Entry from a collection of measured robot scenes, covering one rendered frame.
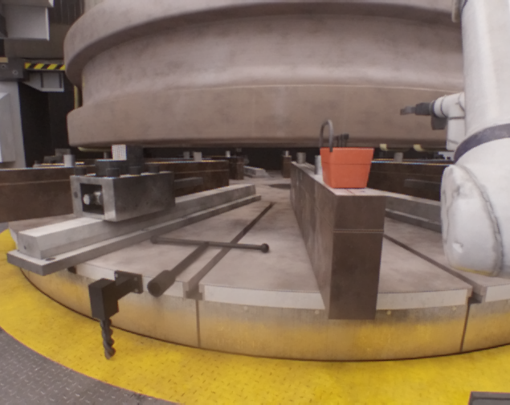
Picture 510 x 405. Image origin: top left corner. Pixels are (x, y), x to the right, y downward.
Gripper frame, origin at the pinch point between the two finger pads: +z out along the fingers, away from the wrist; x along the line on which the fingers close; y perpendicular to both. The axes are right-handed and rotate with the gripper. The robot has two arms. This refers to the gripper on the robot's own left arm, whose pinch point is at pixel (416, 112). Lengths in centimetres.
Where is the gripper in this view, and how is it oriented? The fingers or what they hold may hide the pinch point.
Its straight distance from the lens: 160.1
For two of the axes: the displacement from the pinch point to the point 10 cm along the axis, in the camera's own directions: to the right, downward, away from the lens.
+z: -1.2, -1.7, 9.8
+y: 0.0, -9.8, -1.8
